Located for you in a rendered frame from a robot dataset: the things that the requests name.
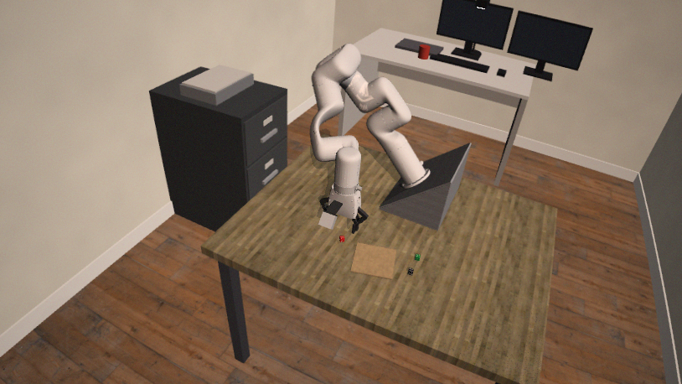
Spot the tan square mat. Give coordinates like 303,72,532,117
350,242,396,279

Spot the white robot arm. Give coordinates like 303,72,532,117
310,44,430,195

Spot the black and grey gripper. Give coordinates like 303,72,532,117
320,186,369,234

